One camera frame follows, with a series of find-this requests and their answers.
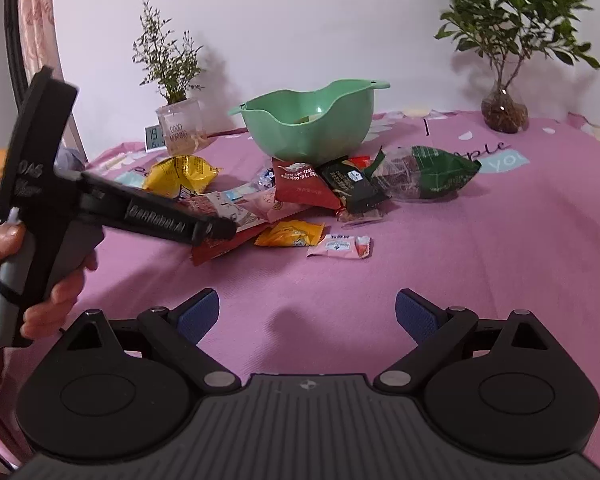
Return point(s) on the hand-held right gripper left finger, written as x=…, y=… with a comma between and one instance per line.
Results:
x=200, y=317

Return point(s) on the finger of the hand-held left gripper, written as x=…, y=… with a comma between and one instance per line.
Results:
x=215, y=230

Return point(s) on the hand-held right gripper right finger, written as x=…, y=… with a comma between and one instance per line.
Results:
x=415, y=317

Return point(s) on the red and white snack packet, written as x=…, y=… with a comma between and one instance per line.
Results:
x=215, y=251

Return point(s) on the green plastic bowl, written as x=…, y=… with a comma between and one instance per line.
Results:
x=305, y=140

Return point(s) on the cream snack packet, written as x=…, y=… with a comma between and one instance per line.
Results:
x=310, y=119

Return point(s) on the clear packet of brown snacks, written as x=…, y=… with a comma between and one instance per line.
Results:
x=362, y=215

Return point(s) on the person's left hand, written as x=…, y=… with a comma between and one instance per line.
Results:
x=5, y=245

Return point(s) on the small light blue packet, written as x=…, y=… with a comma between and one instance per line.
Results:
x=235, y=194

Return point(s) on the pink snack packet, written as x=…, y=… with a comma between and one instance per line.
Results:
x=265, y=205

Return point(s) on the pink printed tablecloth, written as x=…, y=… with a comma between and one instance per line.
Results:
x=430, y=260

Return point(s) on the yellow chip bag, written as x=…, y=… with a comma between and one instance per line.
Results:
x=180, y=175

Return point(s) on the clear blue white wrapper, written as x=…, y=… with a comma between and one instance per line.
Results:
x=265, y=177

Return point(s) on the small orange yellow packet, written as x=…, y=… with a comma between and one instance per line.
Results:
x=290, y=234

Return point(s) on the large dark red packet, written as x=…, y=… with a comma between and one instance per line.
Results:
x=300, y=185

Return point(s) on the small pink white packet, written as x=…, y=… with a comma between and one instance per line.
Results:
x=337, y=246

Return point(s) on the feathery plant in clear cup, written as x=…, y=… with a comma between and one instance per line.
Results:
x=180, y=130

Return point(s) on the small white digital clock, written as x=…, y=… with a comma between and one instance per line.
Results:
x=155, y=139

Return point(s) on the black pole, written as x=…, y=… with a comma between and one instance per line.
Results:
x=11, y=35

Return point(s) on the black green snack packet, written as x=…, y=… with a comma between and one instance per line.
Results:
x=352, y=185

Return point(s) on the green snack bag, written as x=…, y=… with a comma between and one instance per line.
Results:
x=440, y=175

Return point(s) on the pink patterned curtain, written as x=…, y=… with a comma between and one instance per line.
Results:
x=35, y=10

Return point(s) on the small red packet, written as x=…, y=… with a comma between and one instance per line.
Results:
x=362, y=160

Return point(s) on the leafy plant in glass vase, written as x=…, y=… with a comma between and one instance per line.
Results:
x=505, y=115

